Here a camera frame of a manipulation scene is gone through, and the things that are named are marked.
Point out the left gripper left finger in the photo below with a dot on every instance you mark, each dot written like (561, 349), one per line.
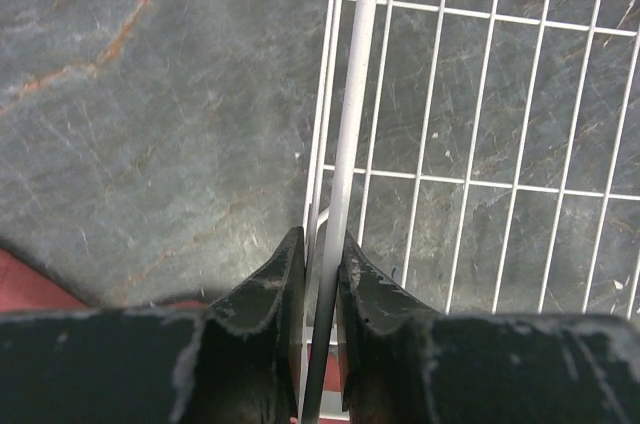
(243, 363)

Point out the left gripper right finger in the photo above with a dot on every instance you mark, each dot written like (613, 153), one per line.
(391, 352)

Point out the white wire dish rack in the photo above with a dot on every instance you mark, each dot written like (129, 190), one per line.
(497, 162)

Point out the red cloth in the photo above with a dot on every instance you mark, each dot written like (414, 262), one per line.
(23, 289)

